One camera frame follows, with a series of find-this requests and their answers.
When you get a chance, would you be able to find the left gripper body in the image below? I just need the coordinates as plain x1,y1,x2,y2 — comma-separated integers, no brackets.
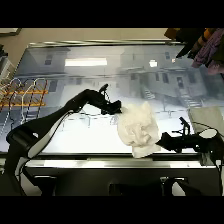
99,99,123,116

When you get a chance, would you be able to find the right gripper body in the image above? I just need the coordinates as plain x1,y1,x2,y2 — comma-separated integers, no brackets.
155,131,180,152

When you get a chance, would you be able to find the white garment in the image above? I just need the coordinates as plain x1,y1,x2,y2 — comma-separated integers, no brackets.
116,101,164,160

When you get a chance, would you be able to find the brown clothes hanger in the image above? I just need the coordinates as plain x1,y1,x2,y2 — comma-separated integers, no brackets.
4,81,51,101
0,97,48,114

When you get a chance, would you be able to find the grey garment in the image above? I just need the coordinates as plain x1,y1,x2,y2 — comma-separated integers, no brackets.
187,105,224,136

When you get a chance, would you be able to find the brown garment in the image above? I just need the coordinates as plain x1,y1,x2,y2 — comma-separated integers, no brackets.
163,27,183,42

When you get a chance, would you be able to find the black garment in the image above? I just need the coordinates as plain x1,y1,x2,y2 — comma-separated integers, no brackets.
175,27,206,60

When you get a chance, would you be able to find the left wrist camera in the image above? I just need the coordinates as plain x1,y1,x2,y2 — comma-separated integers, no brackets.
97,83,110,101

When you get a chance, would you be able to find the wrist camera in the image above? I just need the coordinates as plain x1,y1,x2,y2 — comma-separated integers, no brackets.
171,116,192,136
97,83,110,101

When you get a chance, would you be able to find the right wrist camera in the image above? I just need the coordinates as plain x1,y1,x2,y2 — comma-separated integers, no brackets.
171,116,192,136

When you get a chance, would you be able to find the silver frame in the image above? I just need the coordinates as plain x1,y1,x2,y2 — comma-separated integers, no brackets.
0,151,224,197

